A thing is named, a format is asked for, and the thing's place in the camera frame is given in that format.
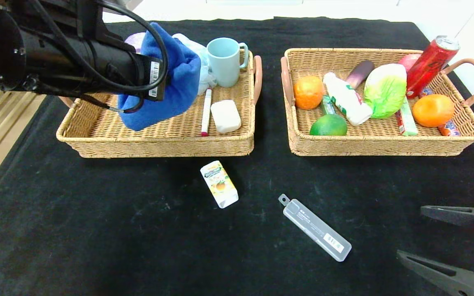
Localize green white cabbage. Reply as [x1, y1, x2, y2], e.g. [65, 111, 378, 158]
[363, 63, 408, 119]

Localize white AD milk bottle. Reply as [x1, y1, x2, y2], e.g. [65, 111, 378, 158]
[323, 72, 373, 127]

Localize small white yellow box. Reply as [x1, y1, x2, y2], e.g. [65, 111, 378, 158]
[200, 161, 239, 209]

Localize blue towel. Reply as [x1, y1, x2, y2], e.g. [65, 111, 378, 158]
[118, 23, 202, 131]

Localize red green candy box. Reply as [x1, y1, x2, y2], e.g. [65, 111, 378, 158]
[396, 101, 418, 136]

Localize smooth orange fruit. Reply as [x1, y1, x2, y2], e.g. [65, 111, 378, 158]
[412, 95, 455, 128]

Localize clear plastic toothbrush case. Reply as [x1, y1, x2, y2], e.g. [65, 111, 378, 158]
[278, 194, 352, 263]

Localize green round fruit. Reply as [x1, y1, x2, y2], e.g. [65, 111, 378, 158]
[309, 115, 348, 137]

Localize red soda can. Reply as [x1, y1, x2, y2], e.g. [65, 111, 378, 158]
[406, 36, 460, 99]

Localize pink peach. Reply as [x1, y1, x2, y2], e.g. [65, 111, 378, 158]
[399, 54, 421, 72]

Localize purple eggplant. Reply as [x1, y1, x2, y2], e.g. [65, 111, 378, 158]
[346, 60, 375, 90]

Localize black table cloth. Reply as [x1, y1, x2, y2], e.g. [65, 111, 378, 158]
[0, 17, 474, 296]

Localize bumpy orange fruit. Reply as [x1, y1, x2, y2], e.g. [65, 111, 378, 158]
[294, 76, 325, 111]

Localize white soap bar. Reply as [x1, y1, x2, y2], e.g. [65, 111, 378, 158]
[210, 100, 242, 134]

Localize white pink marker pen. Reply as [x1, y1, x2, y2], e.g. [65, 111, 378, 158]
[201, 89, 213, 137]

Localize teal plastic mug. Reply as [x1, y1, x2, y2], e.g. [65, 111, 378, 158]
[207, 38, 249, 88]

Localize light blue bath loofah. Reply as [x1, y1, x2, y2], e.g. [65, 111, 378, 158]
[173, 34, 217, 96]

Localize purple lidded cylinder container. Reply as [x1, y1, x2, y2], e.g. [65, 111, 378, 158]
[125, 32, 147, 54]

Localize woven wicker basket brown handles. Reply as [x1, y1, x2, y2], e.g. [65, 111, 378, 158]
[56, 49, 263, 158]
[280, 48, 474, 157]

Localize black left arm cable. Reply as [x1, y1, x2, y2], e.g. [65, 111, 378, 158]
[27, 0, 168, 114]

